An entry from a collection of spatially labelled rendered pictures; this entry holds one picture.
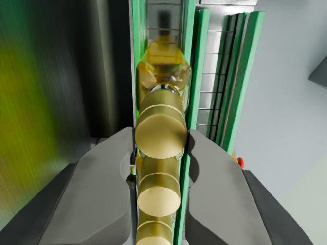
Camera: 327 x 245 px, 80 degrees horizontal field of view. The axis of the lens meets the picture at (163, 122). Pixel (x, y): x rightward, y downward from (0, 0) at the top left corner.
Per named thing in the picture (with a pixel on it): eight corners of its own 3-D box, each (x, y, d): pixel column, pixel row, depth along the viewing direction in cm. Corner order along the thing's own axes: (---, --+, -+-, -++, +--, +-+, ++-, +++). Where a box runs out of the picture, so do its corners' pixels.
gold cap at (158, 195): (141, 148, 18) (135, 184, 14) (180, 151, 18) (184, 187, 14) (141, 178, 20) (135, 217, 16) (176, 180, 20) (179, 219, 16)
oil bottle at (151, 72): (149, 42, 36) (131, 67, 17) (179, 43, 36) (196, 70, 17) (148, 73, 39) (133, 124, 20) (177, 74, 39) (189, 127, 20)
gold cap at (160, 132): (139, 88, 15) (131, 111, 11) (185, 90, 15) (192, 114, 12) (140, 128, 17) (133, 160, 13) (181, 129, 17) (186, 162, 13)
